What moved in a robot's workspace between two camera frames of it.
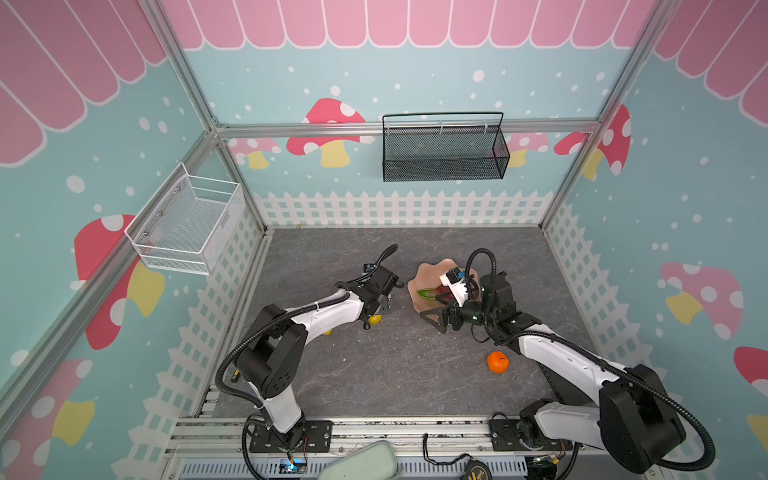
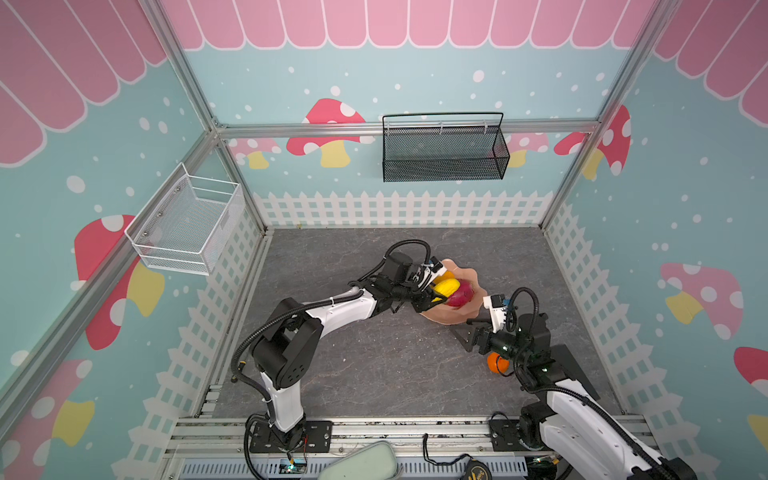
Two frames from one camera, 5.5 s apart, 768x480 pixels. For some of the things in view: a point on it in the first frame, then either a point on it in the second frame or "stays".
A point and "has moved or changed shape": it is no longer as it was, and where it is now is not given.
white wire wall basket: x=182 y=222 stays
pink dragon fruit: x=441 y=293 has moved or changed shape
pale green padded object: x=371 y=461 stays
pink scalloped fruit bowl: x=428 y=277 has moved or changed shape
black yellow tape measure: x=477 y=470 stays
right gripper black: x=453 y=315 -> x=488 y=336
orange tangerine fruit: x=498 y=362 stays
